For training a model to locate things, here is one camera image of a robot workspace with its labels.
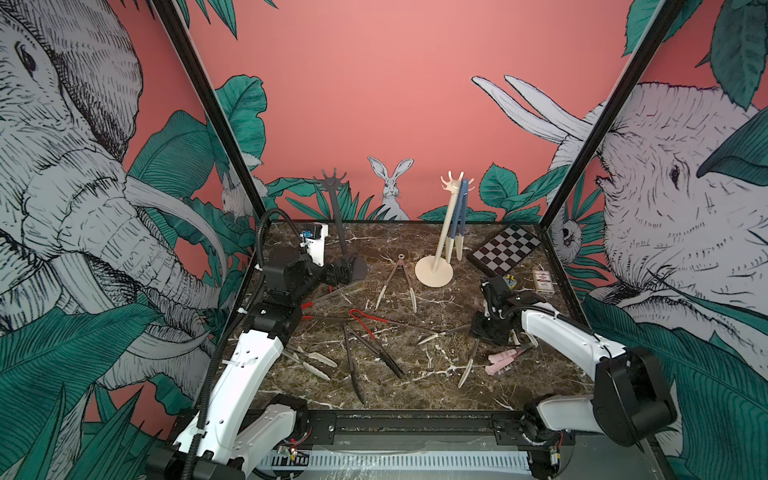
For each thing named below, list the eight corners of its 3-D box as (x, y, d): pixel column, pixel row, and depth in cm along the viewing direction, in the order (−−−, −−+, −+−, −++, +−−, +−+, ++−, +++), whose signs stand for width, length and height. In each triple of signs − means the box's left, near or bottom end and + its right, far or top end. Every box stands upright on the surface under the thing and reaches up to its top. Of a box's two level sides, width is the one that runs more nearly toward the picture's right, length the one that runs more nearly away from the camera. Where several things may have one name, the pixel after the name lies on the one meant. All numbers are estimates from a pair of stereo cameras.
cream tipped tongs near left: (283, 357, 87) (280, 354, 85) (293, 343, 90) (291, 339, 88) (328, 381, 83) (327, 379, 81) (338, 365, 86) (336, 362, 84)
